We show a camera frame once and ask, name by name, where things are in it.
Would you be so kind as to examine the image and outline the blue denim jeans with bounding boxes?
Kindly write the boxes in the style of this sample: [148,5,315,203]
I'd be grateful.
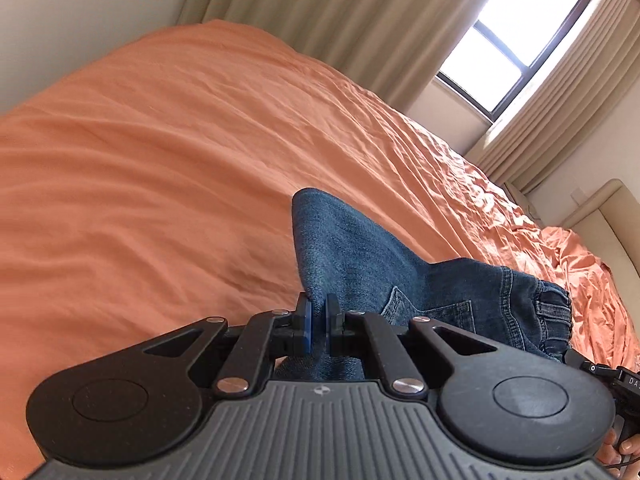
[274,188,572,382]

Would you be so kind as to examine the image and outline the right hand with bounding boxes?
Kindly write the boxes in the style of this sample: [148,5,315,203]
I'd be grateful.
[596,429,640,480]

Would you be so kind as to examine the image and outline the beige upholstered headboard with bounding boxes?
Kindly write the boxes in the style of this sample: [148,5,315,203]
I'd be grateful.
[562,179,639,313]

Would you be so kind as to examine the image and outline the orange bed sheet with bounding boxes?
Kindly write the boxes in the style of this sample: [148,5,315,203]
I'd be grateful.
[1,21,639,479]

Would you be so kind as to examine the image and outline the beige bedside table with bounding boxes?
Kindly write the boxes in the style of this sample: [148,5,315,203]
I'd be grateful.
[502,182,544,228]

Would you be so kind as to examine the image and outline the beige curtain right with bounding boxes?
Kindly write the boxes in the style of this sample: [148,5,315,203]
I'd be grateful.
[465,0,639,194]

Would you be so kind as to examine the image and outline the beige curtain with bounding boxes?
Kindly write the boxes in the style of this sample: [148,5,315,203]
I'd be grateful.
[178,0,488,110]
[465,0,639,194]

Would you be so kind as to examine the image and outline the beige curtain left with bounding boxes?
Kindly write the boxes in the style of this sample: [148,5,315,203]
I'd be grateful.
[178,0,488,110]

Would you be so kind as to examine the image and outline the bright window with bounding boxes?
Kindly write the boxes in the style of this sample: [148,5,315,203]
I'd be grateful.
[437,0,590,122]

